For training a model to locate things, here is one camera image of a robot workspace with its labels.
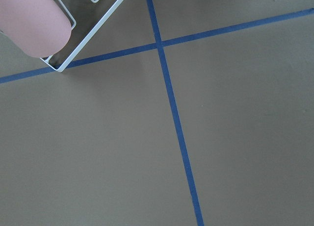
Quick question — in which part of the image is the white wire cup rack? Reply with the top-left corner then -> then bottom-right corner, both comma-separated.
41,0 -> 124,72

